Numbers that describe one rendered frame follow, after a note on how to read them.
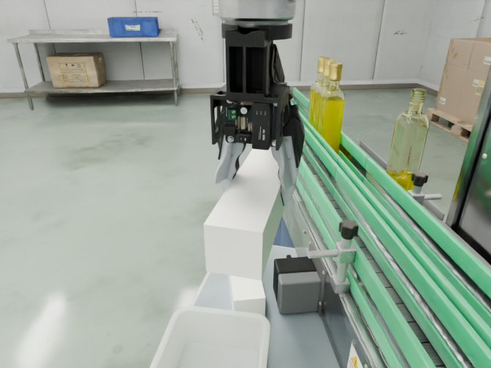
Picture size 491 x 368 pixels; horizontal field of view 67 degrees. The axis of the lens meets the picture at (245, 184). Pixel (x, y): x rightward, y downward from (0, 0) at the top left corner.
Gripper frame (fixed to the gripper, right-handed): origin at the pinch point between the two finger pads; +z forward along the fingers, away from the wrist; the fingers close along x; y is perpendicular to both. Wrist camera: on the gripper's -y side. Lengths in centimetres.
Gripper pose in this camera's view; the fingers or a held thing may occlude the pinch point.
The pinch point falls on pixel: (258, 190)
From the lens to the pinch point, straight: 47.9
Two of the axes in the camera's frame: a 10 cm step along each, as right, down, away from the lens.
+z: 0.0, 8.9, 4.5
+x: 9.7, 1.1, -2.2
